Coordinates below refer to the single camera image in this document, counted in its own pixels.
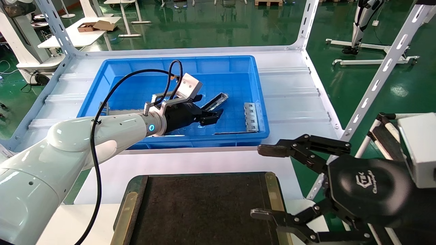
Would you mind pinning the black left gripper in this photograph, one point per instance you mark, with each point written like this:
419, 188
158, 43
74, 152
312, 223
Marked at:
182, 115

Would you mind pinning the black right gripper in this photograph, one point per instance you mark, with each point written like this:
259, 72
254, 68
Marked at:
371, 189

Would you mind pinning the long grey metal housing part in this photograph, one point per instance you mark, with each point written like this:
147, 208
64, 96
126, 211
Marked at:
218, 99

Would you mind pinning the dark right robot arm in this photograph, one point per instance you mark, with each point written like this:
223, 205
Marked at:
424, 217

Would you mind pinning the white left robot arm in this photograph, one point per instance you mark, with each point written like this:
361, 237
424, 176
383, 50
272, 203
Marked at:
68, 160

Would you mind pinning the grey windowed metal cage part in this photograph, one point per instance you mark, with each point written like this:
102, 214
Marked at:
105, 108

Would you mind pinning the blue plastic bin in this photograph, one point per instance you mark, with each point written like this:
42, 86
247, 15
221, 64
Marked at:
224, 71

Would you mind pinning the black tray with brass rails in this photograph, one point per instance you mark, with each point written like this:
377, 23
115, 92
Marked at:
204, 207

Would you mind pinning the wooden pallet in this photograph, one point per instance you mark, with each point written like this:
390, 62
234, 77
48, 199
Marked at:
268, 2

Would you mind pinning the white perforated shelving rack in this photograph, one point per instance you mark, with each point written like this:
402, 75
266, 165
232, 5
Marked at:
306, 27

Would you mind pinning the white wheeled stand base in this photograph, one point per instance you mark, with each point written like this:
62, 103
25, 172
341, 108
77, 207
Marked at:
371, 62

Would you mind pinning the open cardboard box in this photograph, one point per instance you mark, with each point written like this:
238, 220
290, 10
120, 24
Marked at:
97, 26

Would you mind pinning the white table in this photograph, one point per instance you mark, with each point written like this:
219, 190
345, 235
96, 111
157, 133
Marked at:
73, 35

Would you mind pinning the white humanoid robot legs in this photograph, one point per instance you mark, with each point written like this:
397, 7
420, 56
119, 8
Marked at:
361, 20

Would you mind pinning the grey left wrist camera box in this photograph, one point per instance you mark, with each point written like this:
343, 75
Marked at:
187, 86

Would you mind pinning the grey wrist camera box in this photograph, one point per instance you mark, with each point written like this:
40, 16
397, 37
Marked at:
419, 149
187, 86

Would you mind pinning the silver slotted metal bracket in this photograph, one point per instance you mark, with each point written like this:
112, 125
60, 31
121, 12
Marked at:
251, 117

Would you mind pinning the white tube frame black pads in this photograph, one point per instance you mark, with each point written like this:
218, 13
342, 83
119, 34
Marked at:
383, 136

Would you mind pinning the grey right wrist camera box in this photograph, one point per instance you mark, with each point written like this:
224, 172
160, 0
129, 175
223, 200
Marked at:
419, 149

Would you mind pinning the white table leg frame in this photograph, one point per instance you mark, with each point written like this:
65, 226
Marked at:
129, 18

